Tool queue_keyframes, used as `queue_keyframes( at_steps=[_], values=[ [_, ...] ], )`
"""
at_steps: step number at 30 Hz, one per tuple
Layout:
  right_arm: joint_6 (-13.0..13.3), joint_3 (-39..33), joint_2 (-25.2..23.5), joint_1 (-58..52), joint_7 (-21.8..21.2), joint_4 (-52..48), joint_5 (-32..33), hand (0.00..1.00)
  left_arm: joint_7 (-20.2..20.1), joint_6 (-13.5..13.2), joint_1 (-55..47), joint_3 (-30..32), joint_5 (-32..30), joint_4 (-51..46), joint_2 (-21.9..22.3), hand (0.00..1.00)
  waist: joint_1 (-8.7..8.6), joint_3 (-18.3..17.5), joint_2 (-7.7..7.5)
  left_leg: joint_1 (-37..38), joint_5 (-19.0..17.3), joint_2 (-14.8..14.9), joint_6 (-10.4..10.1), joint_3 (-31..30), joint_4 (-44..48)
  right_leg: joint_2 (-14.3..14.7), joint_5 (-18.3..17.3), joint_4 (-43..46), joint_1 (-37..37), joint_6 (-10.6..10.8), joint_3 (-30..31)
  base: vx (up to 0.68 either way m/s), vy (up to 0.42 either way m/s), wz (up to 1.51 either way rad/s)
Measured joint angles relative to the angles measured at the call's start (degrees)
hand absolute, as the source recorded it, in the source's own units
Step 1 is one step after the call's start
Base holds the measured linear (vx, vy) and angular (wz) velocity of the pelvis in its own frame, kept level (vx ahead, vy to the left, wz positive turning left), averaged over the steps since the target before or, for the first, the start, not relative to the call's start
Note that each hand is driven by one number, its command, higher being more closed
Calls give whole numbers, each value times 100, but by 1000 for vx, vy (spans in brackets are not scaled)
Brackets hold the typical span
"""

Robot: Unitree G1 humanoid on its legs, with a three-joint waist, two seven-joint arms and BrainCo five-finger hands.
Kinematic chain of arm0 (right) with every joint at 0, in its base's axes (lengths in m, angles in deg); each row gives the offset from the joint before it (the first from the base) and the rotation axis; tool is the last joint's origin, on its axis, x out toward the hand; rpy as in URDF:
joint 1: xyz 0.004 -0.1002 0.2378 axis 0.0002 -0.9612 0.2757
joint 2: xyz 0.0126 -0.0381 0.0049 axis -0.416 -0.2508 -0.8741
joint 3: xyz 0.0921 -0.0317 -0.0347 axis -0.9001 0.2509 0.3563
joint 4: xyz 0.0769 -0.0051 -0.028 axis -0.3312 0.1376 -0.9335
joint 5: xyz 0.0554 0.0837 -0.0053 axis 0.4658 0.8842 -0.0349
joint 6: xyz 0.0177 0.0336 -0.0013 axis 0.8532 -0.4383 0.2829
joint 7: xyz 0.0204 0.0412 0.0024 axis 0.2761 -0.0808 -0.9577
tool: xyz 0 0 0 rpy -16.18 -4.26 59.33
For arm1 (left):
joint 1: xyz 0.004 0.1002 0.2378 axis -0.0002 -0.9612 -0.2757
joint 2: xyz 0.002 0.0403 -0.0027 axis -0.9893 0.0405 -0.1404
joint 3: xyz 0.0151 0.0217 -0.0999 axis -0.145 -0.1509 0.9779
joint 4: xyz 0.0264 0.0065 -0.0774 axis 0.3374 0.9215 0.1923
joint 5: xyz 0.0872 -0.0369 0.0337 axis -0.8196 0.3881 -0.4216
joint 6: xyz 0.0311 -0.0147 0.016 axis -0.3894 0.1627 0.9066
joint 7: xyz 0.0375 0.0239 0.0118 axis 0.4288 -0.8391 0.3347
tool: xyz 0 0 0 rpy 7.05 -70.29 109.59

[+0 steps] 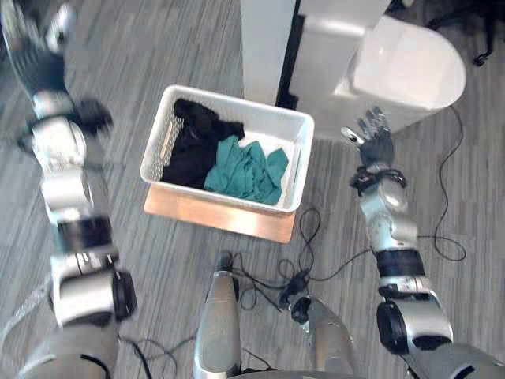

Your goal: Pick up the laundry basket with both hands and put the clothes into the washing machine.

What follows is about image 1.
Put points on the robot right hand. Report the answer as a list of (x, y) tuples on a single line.
[(376, 148)]

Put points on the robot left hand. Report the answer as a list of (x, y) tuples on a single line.
[(39, 69)]

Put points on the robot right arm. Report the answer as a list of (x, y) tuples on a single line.
[(398, 221)]

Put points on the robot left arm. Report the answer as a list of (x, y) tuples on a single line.
[(65, 189)]

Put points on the white perforated laundry basket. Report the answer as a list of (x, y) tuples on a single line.
[(272, 118)]

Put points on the black stand base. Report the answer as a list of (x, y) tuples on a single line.
[(288, 79)]

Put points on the teal garment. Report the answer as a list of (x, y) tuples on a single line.
[(244, 169)]

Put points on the white upright panel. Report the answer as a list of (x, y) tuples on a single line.
[(262, 47)]

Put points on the black office chair base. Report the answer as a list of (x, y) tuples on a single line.
[(479, 23)]

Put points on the light wooden board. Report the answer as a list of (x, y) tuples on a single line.
[(221, 219)]

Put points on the black garment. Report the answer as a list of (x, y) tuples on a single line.
[(193, 154)]

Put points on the robot right leg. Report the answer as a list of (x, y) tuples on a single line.
[(329, 335)]

